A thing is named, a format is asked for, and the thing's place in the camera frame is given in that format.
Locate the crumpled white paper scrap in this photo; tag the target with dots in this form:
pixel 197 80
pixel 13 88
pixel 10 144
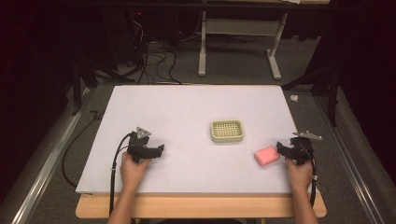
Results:
pixel 294 98

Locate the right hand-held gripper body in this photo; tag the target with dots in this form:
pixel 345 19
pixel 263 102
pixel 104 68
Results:
pixel 301 145

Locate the pink sponge block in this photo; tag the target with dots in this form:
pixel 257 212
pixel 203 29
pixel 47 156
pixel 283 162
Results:
pixel 267 156

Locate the person's right hand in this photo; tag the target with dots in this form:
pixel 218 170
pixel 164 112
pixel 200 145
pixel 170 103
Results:
pixel 299 175

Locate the white metal desk frame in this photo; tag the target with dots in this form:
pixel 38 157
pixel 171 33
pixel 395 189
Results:
pixel 239 28

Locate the black stand leg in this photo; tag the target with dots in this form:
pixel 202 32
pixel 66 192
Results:
pixel 77 90
pixel 330 93

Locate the beige soap dish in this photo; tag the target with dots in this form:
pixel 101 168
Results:
pixel 227 131

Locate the metal floor rail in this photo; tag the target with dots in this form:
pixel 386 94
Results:
pixel 348 161
pixel 46 168

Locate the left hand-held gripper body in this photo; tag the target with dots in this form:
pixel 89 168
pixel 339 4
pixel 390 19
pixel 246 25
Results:
pixel 140 146

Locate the person's left hand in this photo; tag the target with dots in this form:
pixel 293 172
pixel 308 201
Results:
pixel 133 172

